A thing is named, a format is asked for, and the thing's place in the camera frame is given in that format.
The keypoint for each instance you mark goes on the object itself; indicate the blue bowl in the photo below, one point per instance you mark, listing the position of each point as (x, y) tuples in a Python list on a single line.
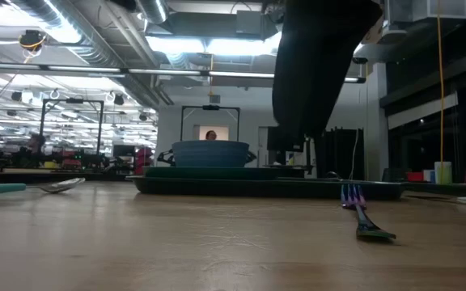
[(210, 154)]

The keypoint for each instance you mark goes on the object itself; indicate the green round plate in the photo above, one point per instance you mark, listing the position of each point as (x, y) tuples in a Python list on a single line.
[(217, 173)]

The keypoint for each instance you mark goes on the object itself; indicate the black cloth napkin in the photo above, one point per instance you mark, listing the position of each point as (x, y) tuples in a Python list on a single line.
[(318, 60)]

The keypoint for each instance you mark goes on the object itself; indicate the iridescent fork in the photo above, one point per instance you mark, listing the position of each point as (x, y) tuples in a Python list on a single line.
[(365, 224)]

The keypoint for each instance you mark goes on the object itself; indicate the dark green rectangular tray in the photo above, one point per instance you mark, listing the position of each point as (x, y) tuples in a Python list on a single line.
[(257, 189)]

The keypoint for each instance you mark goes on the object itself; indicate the person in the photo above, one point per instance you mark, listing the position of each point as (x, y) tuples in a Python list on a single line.
[(211, 135), (35, 143)]

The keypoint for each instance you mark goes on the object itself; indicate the red object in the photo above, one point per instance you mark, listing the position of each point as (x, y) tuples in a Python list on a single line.
[(144, 159)]

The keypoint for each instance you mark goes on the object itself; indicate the long ceiling light bar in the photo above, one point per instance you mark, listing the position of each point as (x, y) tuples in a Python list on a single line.
[(156, 72)]

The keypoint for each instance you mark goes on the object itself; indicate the black curtain panels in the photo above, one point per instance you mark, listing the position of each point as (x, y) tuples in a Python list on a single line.
[(340, 155)]

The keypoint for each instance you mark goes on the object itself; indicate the grey ceiling vent box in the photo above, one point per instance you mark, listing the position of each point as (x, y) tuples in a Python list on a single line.
[(249, 22)]

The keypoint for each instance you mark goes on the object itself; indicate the red bin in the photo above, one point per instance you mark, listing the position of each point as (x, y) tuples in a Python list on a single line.
[(415, 176)]

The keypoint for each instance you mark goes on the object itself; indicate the white and green cup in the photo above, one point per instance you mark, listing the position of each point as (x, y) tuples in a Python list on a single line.
[(443, 174)]

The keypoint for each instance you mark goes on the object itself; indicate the black gantry frame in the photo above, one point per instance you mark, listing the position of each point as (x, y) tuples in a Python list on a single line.
[(73, 100), (210, 107)]

